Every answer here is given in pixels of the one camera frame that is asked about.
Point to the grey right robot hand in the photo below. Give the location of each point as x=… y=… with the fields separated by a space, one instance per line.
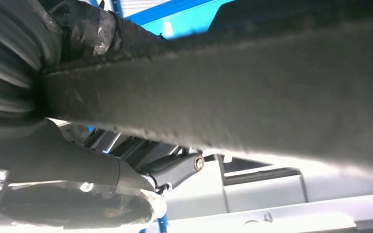
x=61 y=167

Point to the blue metal shelf rack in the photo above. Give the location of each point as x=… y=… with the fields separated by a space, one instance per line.
x=180 y=22

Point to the white car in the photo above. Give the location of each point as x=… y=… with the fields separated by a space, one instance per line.
x=270 y=193

